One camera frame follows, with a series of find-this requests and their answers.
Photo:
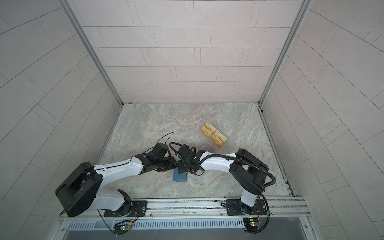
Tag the gold cards right stack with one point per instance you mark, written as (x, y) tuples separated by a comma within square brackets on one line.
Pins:
[(218, 138)]

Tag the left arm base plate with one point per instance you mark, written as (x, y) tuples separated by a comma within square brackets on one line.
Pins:
[(134, 209)]

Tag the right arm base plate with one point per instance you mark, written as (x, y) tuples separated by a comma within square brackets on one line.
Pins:
[(236, 208)]

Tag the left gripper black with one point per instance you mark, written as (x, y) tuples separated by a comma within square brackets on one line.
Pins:
[(172, 164)]

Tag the aluminium mounting rail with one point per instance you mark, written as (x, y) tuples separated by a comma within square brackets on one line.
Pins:
[(203, 208)]

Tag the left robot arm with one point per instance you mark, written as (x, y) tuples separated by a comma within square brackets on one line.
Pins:
[(81, 190)]

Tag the left green circuit board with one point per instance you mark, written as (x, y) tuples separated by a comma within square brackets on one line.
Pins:
[(123, 227)]

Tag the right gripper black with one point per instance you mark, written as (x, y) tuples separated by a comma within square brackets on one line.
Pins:
[(180, 168)]

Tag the green circuit board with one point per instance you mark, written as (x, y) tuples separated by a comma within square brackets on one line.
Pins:
[(123, 227), (251, 225)]

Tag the right green circuit board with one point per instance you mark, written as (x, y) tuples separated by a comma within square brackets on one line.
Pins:
[(251, 225)]

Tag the gold cards stack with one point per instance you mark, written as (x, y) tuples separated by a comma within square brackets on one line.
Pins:
[(218, 138), (208, 129)]

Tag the gold cards left stack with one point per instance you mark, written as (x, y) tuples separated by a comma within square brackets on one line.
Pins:
[(208, 129)]

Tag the clear acrylic card stand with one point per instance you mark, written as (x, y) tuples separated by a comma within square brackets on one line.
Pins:
[(205, 143)]

